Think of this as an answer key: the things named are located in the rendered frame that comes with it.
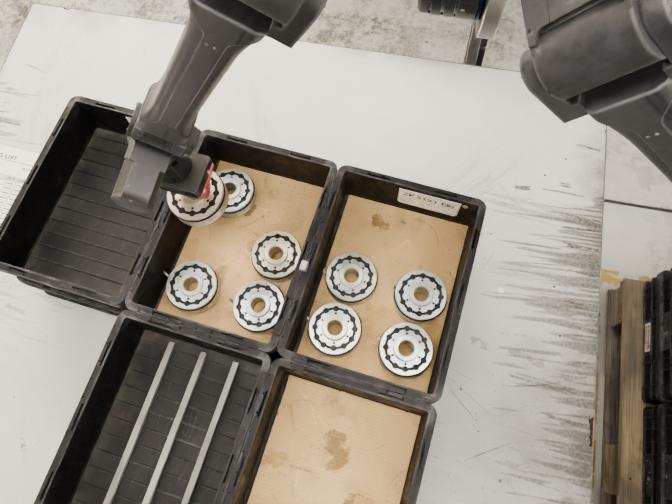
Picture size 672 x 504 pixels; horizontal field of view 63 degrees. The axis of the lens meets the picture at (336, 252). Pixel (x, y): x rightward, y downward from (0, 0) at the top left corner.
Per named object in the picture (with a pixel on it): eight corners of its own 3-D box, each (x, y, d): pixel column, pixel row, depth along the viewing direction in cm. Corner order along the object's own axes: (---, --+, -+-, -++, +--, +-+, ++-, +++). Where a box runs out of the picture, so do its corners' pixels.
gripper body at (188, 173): (200, 197, 87) (183, 178, 80) (142, 182, 88) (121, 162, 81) (214, 161, 88) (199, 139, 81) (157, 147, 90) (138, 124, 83)
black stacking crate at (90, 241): (97, 125, 129) (74, 96, 118) (214, 156, 125) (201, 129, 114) (17, 280, 116) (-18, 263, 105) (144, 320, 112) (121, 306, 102)
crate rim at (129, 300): (204, 133, 116) (201, 127, 113) (340, 168, 112) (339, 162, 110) (126, 310, 103) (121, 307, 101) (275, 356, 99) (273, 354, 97)
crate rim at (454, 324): (340, 168, 112) (340, 162, 110) (485, 206, 108) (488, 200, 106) (275, 356, 99) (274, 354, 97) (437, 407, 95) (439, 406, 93)
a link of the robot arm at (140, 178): (203, 125, 73) (139, 97, 70) (177, 204, 70) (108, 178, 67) (184, 150, 84) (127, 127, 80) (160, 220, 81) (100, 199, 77)
